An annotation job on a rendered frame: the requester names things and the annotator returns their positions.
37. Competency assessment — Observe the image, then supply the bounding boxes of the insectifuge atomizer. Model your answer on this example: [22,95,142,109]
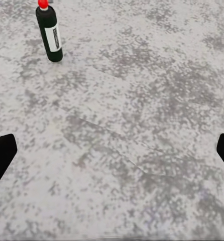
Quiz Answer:
[35,0,62,62]

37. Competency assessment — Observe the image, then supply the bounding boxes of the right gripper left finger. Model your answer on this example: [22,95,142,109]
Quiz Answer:
[0,134,18,179]

